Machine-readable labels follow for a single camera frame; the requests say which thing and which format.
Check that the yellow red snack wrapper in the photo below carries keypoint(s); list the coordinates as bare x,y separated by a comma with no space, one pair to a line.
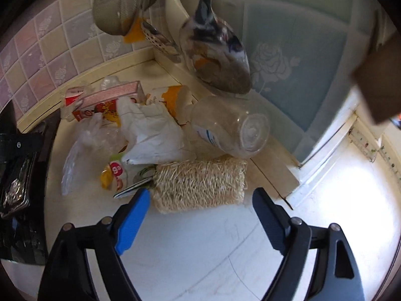
117,175

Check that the large metal ladle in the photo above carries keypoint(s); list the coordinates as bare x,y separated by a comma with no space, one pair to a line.
213,56

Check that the yellow sponge pad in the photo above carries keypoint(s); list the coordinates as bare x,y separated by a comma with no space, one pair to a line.
134,33

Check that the crumpled clear plastic wrap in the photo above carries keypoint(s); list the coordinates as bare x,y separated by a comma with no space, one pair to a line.
110,83

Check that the red and yellow packet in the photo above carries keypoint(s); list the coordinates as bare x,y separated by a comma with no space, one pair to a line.
108,110

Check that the clear plastic bottle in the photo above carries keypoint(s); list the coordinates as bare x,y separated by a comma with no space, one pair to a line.
231,122

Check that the black stove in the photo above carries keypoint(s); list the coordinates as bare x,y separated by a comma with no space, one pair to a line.
28,238

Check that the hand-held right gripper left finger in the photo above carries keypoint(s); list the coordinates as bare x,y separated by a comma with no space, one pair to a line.
133,222

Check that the yellow and white packet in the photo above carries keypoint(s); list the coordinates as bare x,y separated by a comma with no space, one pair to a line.
172,97

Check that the frosted rose window pane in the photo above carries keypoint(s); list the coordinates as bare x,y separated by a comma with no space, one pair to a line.
297,69

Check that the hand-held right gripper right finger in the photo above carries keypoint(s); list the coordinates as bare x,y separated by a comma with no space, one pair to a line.
269,222

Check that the brown wooden board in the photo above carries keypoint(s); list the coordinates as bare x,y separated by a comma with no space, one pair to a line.
382,84

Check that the perforated metal skimmer spoon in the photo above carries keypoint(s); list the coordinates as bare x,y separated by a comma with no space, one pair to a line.
156,39

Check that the beige loofah sponge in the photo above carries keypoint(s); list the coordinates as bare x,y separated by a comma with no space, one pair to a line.
197,185

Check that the white plastic bag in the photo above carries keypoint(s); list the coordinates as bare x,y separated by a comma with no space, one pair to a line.
153,134

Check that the pink cardboard box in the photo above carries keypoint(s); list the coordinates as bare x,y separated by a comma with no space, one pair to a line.
109,97

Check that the clear plastic tray red label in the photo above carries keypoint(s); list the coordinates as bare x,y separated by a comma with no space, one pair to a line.
73,95

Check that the clear plastic bag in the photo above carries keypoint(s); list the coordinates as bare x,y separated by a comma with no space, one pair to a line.
84,144

